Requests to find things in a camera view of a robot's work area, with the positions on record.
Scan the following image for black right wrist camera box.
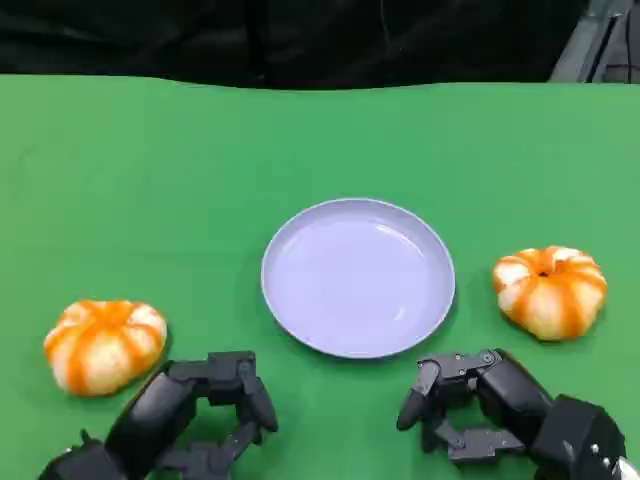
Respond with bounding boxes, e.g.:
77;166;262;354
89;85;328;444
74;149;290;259
529;393;627;480

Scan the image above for grey metal frame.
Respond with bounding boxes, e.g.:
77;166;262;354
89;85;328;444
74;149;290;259
548;0;640;84

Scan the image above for lilac plate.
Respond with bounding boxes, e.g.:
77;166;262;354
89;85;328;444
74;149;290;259
260;197;457;360

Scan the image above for orange white toy bread roll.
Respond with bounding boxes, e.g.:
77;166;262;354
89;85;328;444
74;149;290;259
491;245;609;342
43;298;169;398

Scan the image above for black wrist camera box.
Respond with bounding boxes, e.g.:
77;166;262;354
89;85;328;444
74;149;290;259
529;393;627;480
37;429;129;480

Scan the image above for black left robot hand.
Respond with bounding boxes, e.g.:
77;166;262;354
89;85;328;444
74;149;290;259
104;350;279;480

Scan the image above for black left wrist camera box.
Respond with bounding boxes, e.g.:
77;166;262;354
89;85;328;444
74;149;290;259
37;429;129;480

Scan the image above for black backdrop curtain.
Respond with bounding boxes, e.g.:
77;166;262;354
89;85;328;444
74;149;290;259
0;0;589;91

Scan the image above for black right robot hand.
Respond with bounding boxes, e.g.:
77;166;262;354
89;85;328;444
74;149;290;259
397;348;555;465

